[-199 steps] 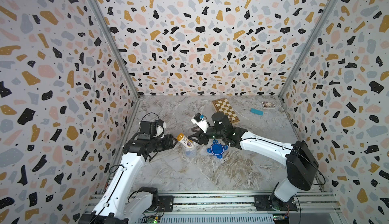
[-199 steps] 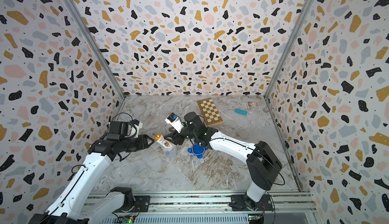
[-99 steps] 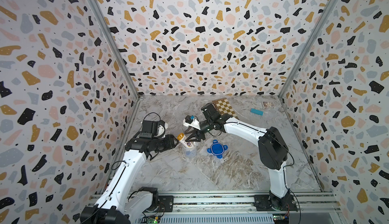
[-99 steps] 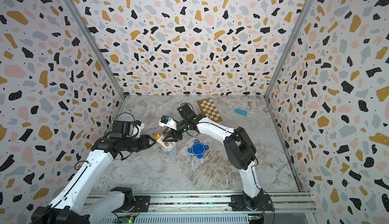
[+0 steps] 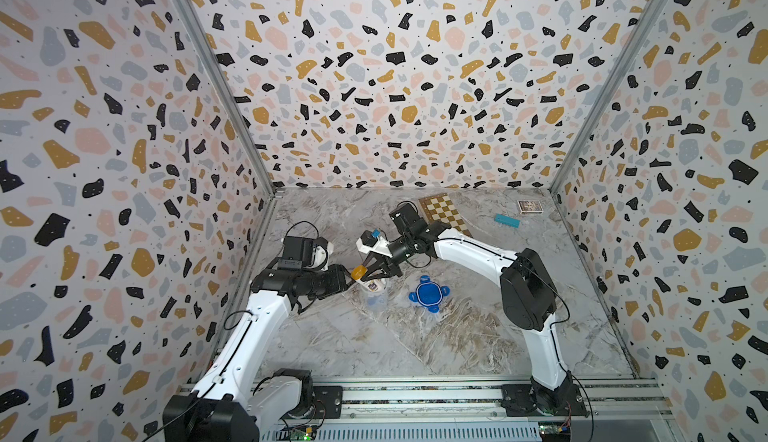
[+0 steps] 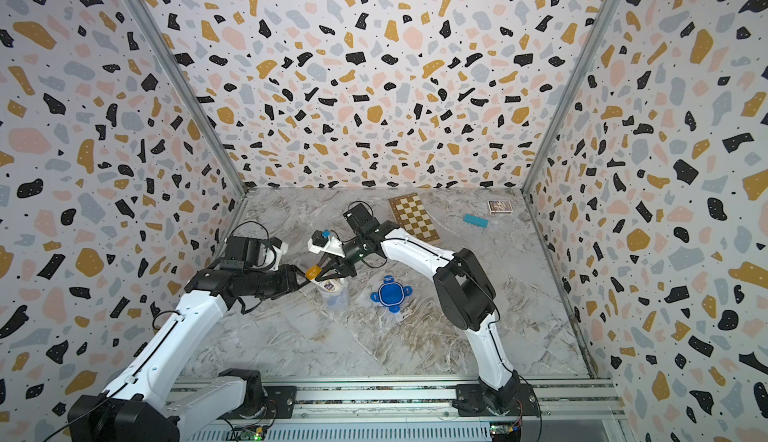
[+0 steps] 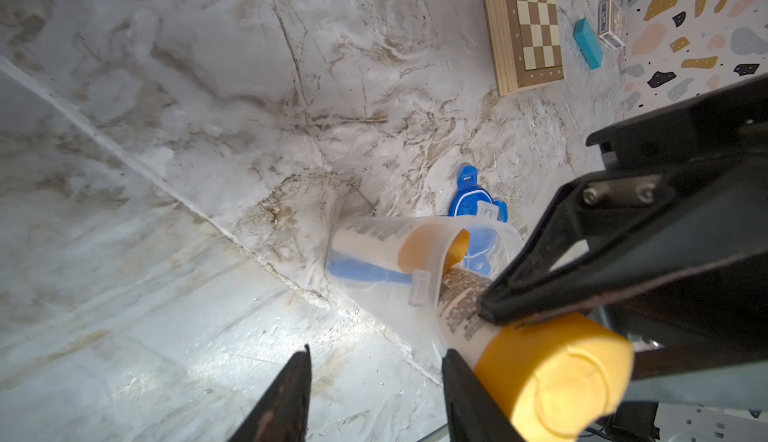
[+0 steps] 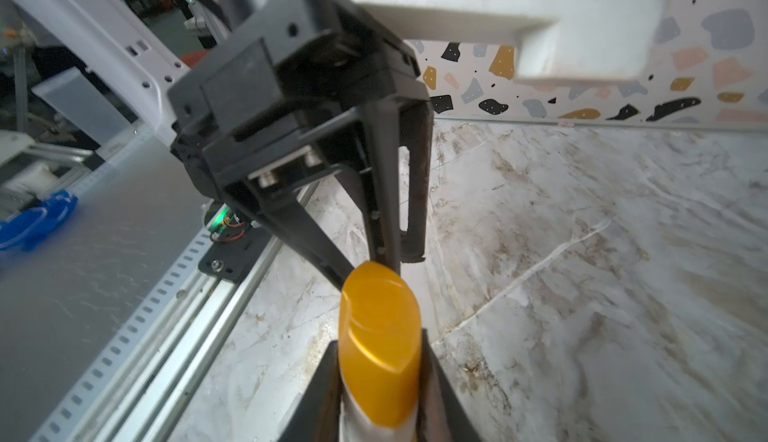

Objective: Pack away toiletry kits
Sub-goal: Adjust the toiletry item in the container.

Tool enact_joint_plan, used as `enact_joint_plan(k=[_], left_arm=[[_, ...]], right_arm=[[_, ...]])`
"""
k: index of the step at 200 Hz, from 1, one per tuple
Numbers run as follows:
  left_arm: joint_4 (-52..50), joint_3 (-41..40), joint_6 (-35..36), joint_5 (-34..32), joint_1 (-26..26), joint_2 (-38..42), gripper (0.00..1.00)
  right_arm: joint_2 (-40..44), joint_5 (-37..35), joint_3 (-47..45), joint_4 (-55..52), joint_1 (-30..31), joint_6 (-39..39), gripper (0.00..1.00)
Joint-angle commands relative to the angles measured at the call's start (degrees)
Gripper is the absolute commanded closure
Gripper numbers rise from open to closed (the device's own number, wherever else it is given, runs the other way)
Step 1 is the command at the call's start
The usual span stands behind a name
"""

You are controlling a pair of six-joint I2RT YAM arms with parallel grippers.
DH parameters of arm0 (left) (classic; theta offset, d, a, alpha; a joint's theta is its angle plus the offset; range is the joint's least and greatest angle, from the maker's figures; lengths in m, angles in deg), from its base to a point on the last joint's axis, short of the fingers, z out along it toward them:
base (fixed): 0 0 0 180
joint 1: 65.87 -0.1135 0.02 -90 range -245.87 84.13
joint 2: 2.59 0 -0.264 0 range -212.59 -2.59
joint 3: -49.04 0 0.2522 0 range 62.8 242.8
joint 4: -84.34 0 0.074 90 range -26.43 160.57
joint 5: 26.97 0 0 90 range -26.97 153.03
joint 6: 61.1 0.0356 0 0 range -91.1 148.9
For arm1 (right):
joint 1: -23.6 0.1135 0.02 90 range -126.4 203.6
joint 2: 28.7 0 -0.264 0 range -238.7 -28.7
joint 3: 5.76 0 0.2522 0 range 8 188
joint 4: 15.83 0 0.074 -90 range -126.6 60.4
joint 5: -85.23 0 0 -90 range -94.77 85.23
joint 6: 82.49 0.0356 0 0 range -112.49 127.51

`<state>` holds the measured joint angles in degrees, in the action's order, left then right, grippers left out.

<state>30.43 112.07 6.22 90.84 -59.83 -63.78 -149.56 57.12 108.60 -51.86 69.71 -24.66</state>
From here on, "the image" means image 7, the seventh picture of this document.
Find playing card box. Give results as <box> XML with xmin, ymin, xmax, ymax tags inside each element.
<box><xmin>597</xmin><ymin>0</ymin><xmax>627</xmax><ymax>49</ymax></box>

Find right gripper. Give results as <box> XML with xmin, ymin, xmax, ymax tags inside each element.
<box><xmin>479</xmin><ymin>76</ymin><xmax>767</xmax><ymax>410</ymax></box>

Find blue container lid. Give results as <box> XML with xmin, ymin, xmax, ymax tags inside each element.
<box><xmin>446</xmin><ymin>163</ymin><xmax>510</xmax><ymax>278</ymax></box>

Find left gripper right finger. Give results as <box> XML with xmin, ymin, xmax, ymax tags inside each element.
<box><xmin>442</xmin><ymin>349</ymin><xmax>524</xmax><ymax>442</ymax></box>

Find teal small box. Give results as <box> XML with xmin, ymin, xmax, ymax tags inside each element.
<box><xmin>573</xmin><ymin>18</ymin><xmax>603</xmax><ymax>70</ymax></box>

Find clear plastic container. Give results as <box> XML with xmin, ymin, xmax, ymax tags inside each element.
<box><xmin>326</xmin><ymin>204</ymin><xmax>523</xmax><ymax>365</ymax></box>

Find white bottle orange cap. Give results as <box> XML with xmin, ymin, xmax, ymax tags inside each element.
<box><xmin>436</xmin><ymin>265</ymin><xmax>634</xmax><ymax>441</ymax></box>

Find wooden chessboard box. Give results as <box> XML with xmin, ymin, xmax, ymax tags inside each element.
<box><xmin>483</xmin><ymin>0</ymin><xmax>564</xmax><ymax>96</ymax></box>

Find cream tube orange cap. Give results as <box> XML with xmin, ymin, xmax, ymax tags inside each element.
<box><xmin>331</xmin><ymin>223</ymin><xmax>470</xmax><ymax>274</ymax></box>

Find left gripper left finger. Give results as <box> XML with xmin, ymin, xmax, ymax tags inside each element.
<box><xmin>229</xmin><ymin>345</ymin><xmax>312</xmax><ymax>442</ymax></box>

